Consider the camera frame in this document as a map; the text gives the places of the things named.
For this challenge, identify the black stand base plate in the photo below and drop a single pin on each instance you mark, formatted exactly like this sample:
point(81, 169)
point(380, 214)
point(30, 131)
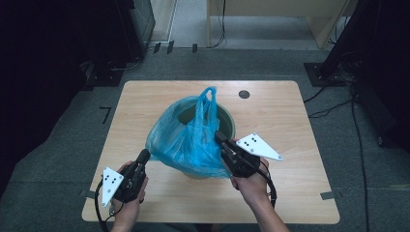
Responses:
point(317, 75)

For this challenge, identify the dark round table grommet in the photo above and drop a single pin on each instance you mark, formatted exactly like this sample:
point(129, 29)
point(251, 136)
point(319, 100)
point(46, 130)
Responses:
point(244, 94)

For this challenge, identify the black slanted stand post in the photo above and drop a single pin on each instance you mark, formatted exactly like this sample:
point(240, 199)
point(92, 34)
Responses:
point(348, 35)

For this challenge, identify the light wooden desk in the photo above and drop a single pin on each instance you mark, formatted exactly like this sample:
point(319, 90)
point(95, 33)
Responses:
point(274, 8)

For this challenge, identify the person's left hand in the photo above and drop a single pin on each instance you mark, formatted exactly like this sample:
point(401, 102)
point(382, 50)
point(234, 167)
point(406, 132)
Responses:
point(129, 212)

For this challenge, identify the dark floor base plate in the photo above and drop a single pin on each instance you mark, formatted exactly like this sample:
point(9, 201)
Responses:
point(106, 77)

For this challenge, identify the blue plastic bag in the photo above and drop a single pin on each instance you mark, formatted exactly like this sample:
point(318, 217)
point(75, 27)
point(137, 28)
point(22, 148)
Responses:
point(187, 148)

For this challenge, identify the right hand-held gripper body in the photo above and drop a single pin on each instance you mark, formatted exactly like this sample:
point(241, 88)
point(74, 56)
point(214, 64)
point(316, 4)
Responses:
point(241, 162)

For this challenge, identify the grey tape piece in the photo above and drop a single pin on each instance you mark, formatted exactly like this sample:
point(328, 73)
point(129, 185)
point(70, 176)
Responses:
point(87, 194)
point(330, 195)

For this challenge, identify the person's right hand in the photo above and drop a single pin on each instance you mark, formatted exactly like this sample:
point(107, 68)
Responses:
point(254, 188)

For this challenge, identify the person's dark pants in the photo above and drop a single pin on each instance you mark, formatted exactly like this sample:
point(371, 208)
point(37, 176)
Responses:
point(180, 228)

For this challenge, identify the green plastic bin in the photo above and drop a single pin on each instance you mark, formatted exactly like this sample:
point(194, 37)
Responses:
point(225, 122)

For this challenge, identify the dark glass cabinet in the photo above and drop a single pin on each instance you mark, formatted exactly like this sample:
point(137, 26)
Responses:
point(141, 25)

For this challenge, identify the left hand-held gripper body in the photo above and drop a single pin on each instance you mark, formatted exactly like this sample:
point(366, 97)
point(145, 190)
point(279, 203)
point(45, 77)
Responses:
point(132, 183)

